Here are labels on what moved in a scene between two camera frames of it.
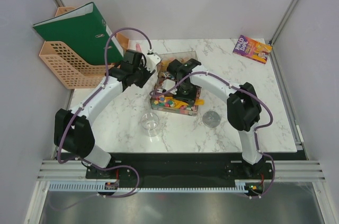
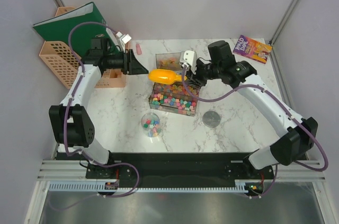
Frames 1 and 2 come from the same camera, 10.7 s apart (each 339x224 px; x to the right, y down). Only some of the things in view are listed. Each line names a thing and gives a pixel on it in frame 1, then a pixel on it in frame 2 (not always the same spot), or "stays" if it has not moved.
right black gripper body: (186, 92) → (204, 72)
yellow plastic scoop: (177, 104) → (165, 77)
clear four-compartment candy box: (164, 101) stays
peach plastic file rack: (76, 72) stays
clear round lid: (211, 119) stays
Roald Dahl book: (252, 48) stays
